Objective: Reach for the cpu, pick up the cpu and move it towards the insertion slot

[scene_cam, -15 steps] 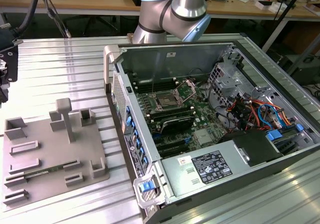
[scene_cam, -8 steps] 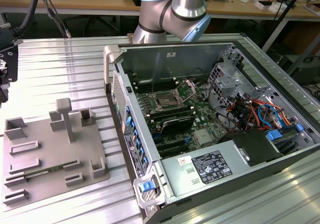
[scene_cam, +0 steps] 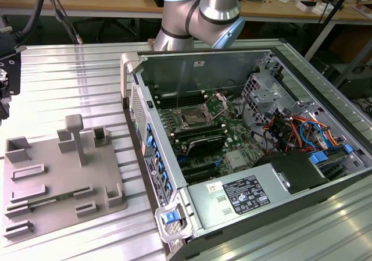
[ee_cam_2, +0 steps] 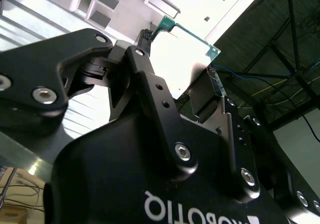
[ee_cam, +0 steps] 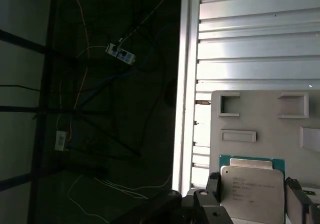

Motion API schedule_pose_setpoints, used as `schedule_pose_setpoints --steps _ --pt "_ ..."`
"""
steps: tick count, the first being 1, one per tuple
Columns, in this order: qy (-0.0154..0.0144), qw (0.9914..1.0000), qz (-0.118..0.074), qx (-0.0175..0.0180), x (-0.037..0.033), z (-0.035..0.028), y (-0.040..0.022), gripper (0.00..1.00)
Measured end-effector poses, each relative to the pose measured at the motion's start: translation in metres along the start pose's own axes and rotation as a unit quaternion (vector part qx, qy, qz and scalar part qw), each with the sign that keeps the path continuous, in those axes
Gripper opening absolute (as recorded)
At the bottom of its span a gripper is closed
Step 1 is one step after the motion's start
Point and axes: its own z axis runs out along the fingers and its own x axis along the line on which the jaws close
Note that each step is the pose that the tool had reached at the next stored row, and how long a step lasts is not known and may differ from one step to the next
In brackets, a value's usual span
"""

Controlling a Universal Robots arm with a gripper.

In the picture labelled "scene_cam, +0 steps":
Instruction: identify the black camera cable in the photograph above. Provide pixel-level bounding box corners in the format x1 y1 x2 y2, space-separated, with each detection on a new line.
11 0 50 41

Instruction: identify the CPU socket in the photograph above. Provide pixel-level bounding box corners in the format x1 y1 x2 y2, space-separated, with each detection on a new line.
171 105 212 131

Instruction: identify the black RAM slot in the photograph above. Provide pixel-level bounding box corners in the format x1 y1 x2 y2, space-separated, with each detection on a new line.
173 129 225 138
156 90 204 96
159 101 207 108
170 123 221 131
171 126 223 134
174 132 227 142
158 97 206 104
158 94 205 101

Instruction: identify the grey parts rack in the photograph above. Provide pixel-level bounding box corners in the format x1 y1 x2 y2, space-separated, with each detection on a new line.
4 114 128 240

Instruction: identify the green motherboard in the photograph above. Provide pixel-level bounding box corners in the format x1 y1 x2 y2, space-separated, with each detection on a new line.
151 89 268 186

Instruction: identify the green RAM stick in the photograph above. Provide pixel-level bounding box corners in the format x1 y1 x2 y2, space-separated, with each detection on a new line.
27 191 75 209

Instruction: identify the small white box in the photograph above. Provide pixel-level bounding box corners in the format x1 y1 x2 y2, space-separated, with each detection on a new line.
296 0 320 13

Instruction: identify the metal socket cover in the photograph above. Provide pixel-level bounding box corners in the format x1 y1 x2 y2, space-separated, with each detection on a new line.
202 91 231 121

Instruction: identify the metal drive cage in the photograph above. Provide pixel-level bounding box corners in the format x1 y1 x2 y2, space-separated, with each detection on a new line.
239 56 296 137

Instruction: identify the blue disk carrier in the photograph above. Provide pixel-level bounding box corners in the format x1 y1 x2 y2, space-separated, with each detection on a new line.
309 151 328 166

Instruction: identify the metal disk bay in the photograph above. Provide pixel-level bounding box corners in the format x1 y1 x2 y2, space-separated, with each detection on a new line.
315 149 367 183

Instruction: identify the open PC case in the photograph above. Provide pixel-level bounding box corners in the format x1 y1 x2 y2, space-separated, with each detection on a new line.
120 46 372 261

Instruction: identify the grey power supply unit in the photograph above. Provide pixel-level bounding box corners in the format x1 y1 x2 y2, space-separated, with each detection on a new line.
185 163 291 231

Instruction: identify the black stand pole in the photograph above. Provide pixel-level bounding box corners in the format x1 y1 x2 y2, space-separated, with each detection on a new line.
316 0 358 25

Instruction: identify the black plastic shroud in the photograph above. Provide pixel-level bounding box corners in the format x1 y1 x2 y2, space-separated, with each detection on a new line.
252 152 331 195

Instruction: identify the silver chipset heatsink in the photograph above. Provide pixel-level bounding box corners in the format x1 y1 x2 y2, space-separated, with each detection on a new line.
225 149 245 169

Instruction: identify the blue wire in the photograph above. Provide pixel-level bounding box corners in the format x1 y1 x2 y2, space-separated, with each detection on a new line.
298 120 331 150

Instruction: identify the black cable with brass sleeve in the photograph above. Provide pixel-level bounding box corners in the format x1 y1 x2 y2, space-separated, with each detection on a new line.
48 0 85 45

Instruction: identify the black graphics card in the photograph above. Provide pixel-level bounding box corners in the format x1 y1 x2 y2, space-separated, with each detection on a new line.
184 134 227 158

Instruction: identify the black expansion slot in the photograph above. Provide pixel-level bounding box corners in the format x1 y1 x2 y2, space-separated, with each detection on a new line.
181 159 219 173
184 167 223 185

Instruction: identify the black floor box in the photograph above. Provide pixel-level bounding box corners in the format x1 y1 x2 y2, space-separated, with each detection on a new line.
338 65 372 99

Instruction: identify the blue case latch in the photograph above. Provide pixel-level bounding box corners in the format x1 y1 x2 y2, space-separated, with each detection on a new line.
162 211 178 224

